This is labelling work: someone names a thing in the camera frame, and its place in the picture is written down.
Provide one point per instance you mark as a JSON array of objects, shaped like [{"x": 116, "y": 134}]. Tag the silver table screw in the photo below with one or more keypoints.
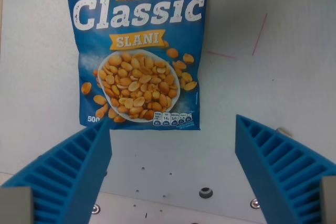
[
  {"x": 95, "y": 208},
  {"x": 254, "y": 203}
]

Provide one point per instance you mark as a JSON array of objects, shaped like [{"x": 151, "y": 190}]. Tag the blue Kikiriki Classic peanut bag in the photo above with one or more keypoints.
[{"x": 136, "y": 51}]

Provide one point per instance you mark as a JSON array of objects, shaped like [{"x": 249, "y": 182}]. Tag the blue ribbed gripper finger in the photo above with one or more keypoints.
[
  {"x": 278, "y": 166},
  {"x": 71, "y": 166}
]

